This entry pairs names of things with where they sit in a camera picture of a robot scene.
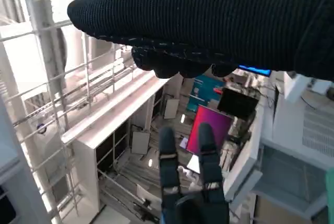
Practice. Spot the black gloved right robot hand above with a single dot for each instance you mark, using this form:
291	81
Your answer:
208	17

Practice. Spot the teal poster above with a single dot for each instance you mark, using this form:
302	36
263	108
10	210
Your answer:
202	93

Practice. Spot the black monitor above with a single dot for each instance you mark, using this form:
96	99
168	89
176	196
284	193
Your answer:
237	102

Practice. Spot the purple red monitor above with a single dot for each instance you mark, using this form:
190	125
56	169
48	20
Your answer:
211	119

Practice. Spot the small white tablet screen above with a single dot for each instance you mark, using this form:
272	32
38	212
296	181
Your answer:
194	164

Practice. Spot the white cabinet with mesh panel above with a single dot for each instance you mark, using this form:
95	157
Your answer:
318	130

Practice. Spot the metal railing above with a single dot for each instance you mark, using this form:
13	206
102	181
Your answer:
39	31

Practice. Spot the white cabinet with glass door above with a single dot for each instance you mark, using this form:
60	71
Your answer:
287	171

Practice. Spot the white shelving unit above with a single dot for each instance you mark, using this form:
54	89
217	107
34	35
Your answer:
86	161

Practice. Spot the green cutting mat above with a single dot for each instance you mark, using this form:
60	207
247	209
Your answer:
330	186

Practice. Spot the large wall display screen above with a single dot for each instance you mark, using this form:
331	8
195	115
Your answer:
257	70

